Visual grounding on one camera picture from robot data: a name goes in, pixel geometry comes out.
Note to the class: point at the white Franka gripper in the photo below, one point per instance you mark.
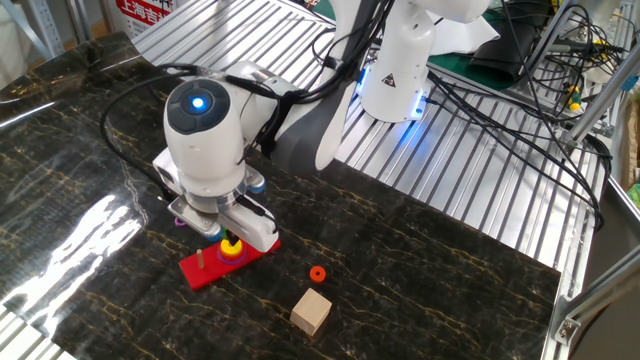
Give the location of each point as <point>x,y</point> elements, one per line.
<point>255,232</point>

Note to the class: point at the red Hanoi base with pegs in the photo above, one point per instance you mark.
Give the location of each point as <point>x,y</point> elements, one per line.
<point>210,277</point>

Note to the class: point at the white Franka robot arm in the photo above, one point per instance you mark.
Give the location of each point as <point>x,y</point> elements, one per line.
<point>200,155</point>

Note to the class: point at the plain wooden cube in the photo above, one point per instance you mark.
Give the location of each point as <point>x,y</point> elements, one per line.
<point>310,312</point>

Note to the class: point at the black marble pattern mat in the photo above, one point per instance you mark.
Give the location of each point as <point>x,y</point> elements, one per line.
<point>400,260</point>

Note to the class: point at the red white printed sign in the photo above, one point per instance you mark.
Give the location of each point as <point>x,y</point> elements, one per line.
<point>145,17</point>

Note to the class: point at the green cutting mat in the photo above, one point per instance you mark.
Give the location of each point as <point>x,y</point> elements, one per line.
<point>460,75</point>

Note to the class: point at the grey metal brace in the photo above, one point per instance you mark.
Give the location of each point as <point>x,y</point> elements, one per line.
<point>25,27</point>

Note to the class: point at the white sheet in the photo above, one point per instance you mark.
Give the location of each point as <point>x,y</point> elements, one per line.
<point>470,37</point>

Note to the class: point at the black bag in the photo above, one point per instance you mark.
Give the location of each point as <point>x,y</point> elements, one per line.
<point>505,55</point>

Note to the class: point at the green item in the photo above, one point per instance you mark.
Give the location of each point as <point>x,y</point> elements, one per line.
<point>635,196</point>

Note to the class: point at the brown cardboard panel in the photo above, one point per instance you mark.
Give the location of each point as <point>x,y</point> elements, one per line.
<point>634,145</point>

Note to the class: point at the blue clip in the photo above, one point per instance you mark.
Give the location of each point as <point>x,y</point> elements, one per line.
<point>629,83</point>

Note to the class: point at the silver gripper-mounted camera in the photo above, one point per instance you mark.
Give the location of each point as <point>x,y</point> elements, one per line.
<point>192,217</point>

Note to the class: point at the grey perforated shelf post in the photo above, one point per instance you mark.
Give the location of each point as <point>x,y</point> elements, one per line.
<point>46,27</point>

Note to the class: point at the aluminium table corner frame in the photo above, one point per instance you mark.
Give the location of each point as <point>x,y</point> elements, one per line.
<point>600,282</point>

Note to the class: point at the slanted aluminium profile post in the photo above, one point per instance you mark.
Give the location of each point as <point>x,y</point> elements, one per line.
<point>550,39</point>

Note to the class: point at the aluminium post with blue clip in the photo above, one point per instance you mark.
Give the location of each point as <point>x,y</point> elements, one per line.
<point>602,100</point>

